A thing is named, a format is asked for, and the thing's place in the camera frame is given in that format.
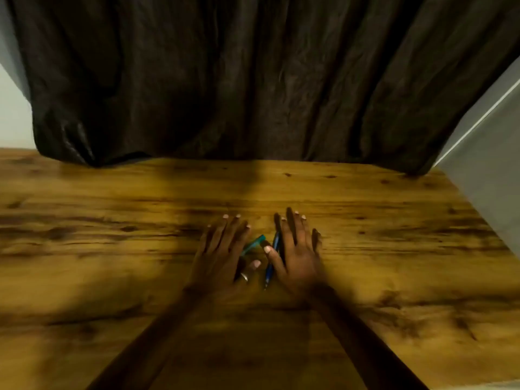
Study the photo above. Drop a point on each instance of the person's right hand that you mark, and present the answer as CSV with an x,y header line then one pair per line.
x,y
298,263

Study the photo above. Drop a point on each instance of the person's left hand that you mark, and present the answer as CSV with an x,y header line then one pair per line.
x,y
217,266

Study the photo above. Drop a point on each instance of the person's right thumb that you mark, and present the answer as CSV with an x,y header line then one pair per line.
x,y
273,259

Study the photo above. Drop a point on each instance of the person's left middle finger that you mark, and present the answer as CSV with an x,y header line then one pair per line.
x,y
232,233

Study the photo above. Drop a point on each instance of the person's left little finger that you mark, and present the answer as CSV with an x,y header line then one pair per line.
x,y
207,238

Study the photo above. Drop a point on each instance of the person's left thumb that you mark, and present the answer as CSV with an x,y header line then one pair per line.
x,y
251,268

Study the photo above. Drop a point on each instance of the person's right little finger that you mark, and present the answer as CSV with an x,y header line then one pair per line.
x,y
316,241

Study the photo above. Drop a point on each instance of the person's right middle finger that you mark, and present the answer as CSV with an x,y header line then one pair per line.
x,y
293,229

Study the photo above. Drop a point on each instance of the person's left forearm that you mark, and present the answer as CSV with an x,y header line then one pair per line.
x,y
158,337

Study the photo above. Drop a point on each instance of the person's right forearm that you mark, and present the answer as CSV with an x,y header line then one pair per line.
x,y
357,341

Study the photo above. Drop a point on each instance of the blue pen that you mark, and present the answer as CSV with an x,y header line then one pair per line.
x,y
269,275

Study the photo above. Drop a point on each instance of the teal marker pen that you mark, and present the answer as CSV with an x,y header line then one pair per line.
x,y
255,243

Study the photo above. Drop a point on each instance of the dark brown curtain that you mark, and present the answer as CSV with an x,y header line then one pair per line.
x,y
252,77

